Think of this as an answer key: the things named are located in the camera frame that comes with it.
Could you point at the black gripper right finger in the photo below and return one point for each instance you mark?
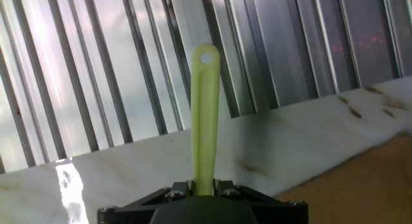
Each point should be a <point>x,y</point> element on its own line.
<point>280,214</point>

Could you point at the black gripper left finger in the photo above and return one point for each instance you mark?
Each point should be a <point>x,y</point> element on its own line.
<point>128,214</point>

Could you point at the yellow-green plastic flyswatter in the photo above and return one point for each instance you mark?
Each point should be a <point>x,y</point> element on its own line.
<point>205,121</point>

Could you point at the white marble board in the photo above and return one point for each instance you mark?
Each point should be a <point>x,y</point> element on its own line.
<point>289,137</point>

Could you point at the brown cardboard sheet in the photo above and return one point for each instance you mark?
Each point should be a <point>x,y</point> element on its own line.
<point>354,185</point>

